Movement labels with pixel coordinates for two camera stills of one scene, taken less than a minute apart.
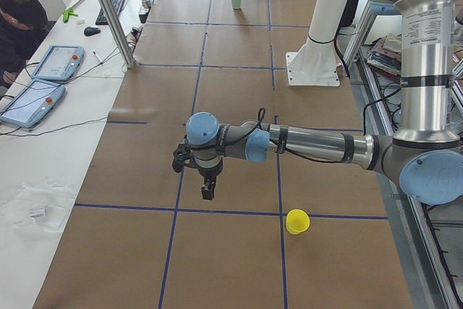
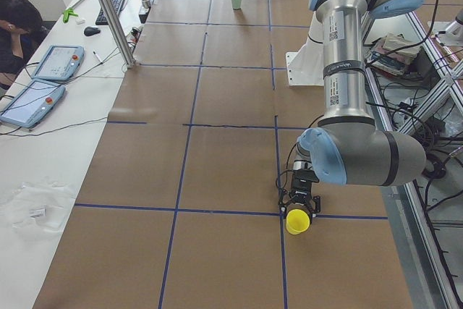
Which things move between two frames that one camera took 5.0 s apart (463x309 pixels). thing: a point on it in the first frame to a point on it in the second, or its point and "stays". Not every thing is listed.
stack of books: x=385 y=53 stays
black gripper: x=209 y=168 to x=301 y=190
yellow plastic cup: x=297 y=221 stays
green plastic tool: x=66 y=14 stays
